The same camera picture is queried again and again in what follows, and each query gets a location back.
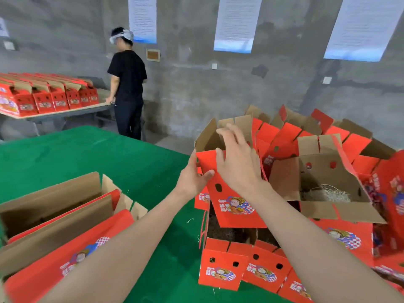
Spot grey metal table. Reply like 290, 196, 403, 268
0, 101, 116, 139

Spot person's left hand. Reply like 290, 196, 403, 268
172, 148, 216, 203

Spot white blue wall poster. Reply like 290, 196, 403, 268
128, 0, 159, 45
213, 0, 264, 55
322, 0, 404, 63

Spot person's right forearm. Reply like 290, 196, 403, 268
245, 181, 404, 303

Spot person's right hand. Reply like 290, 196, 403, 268
214, 123, 267, 201

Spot group of red boxes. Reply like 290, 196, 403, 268
0, 171, 150, 303

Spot person's left forearm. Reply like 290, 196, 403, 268
38, 188, 193, 303

